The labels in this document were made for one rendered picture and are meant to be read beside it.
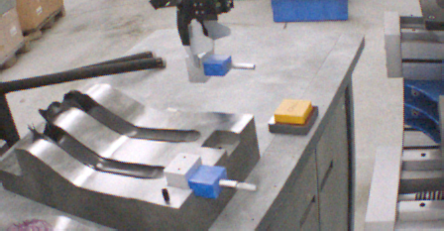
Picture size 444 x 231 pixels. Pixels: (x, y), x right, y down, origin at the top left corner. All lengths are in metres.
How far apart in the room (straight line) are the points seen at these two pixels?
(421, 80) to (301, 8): 3.04
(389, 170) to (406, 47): 0.41
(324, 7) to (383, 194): 3.45
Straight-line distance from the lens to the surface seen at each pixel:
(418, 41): 0.94
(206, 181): 0.74
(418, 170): 0.59
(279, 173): 0.91
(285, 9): 3.97
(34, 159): 0.91
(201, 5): 0.95
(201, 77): 1.02
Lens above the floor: 1.33
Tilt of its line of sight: 27 degrees down
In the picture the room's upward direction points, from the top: 11 degrees counter-clockwise
